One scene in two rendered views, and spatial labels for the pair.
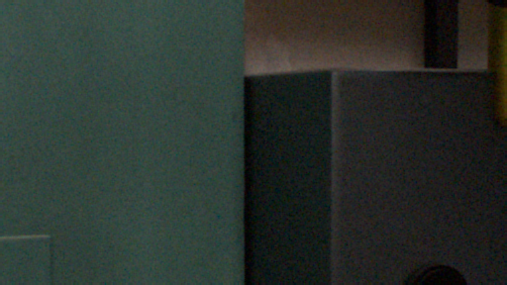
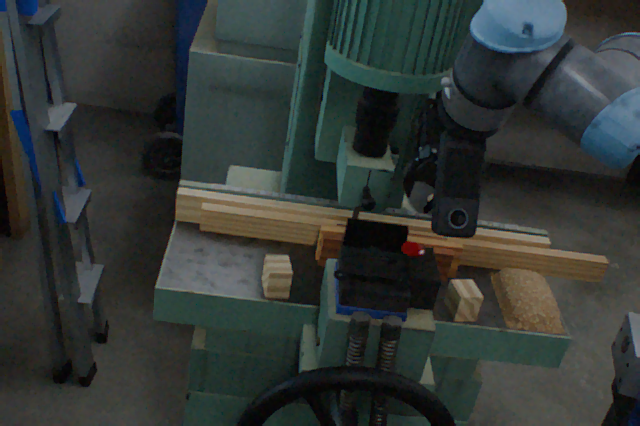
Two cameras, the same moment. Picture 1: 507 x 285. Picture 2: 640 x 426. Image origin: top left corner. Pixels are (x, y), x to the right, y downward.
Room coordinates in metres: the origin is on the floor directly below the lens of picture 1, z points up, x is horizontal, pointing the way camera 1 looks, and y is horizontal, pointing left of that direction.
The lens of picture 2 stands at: (-0.66, 0.06, 1.54)
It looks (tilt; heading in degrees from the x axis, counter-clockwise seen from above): 31 degrees down; 14
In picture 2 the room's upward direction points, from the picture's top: 11 degrees clockwise
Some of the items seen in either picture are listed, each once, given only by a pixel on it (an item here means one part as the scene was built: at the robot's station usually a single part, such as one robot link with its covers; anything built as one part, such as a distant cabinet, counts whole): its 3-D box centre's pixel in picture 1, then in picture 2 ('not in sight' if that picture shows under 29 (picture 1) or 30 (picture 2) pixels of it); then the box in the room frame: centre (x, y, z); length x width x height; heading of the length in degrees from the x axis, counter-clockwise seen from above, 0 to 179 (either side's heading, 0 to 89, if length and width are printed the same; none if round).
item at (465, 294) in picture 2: not in sight; (462, 300); (0.25, 0.06, 0.92); 0.04 x 0.04 x 0.04; 32
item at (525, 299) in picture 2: not in sight; (528, 291); (0.34, -0.03, 0.92); 0.14 x 0.09 x 0.04; 20
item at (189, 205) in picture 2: not in sight; (365, 228); (0.35, 0.24, 0.93); 0.60 x 0.02 x 0.05; 110
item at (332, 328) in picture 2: not in sight; (372, 318); (0.15, 0.17, 0.92); 0.15 x 0.13 x 0.09; 110
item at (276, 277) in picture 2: not in sight; (276, 276); (0.16, 0.31, 0.92); 0.04 x 0.03 x 0.05; 30
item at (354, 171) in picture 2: not in sight; (363, 170); (0.35, 0.26, 1.03); 0.14 x 0.07 x 0.09; 20
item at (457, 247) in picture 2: not in sight; (389, 251); (0.31, 0.19, 0.93); 0.22 x 0.02 x 0.06; 110
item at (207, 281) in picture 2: not in sight; (363, 305); (0.23, 0.19, 0.87); 0.61 x 0.30 x 0.06; 110
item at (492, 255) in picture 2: not in sight; (408, 244); (0.36, 0.17, 0.92); 0.65 x 0.02 x 0.04; 110
